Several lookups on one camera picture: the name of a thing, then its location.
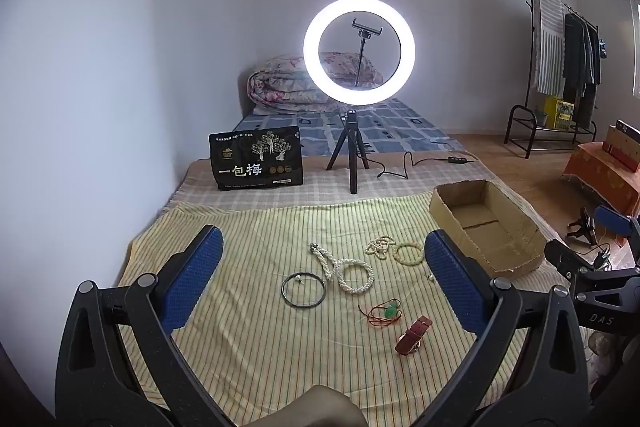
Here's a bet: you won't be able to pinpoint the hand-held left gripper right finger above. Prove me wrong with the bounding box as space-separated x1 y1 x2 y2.
420 229 591 427

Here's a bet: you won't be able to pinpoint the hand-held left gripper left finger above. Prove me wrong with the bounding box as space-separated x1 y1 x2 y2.
54 224 236 427

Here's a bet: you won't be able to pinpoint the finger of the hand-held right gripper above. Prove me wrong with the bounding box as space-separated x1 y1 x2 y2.
544 239 608 294
594 204 640 254

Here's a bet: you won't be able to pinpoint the cardboard box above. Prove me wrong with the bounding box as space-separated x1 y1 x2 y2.
429 179 546 279

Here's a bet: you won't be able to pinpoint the yellow-green bead bracelet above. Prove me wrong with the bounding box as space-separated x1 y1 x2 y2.
391 243 426 266

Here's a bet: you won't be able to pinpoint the red cord jade pendant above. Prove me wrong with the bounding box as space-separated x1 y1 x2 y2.
357 298 404 328

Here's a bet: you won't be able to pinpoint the brown leather strap bracelet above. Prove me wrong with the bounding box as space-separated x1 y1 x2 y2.
395 315 433 354

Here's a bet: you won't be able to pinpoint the cream bead bracelet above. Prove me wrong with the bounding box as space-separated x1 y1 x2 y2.
365 236 398 261

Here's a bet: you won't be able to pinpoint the black bangle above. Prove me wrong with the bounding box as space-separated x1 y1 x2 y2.
281 273 327 308

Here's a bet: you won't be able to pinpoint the white bead necklace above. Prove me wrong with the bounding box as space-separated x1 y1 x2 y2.
309 243 376 295

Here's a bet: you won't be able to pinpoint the person's right hand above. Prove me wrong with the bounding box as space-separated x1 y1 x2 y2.
586 329 623 388

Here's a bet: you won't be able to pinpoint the small black floor tripod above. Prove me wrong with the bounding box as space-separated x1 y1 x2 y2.
565 207 601 246

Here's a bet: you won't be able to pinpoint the stacked flat boxes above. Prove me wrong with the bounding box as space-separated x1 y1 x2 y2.
602 119 640 172

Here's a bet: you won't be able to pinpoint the yellow striped cloth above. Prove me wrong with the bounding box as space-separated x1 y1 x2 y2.
115 197 591 427

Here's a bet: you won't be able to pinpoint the yellow box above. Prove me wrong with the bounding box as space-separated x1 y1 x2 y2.
544 96 576 130

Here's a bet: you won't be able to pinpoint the black clothes rack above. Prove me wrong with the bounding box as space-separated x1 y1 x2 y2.
504 0 601 158

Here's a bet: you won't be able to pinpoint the black snack bag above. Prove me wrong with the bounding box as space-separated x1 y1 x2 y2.
208 126 306 192

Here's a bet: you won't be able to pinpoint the beige checked blanket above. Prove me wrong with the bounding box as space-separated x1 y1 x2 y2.
160 154 503 220

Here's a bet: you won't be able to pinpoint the dark hanging clothes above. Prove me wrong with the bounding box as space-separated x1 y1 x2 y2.
562 12 602 128

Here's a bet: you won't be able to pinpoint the window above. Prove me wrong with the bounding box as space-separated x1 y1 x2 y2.
625 0 640 98

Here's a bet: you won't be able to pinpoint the striped towel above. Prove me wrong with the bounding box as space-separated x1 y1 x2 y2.
531 0 567 95

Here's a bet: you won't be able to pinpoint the folded floral quilt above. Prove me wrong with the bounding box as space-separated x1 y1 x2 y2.
247 54 341 116

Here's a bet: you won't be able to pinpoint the floral pillow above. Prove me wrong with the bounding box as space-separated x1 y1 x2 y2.
320 52 386 86

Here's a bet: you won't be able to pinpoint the black phone holder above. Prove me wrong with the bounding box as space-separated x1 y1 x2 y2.
351 17 383 88

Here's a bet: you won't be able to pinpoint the black power cable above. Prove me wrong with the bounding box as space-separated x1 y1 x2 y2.
367 151 473 180

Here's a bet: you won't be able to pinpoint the white ring light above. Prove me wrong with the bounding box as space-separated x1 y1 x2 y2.
302 0 417 105

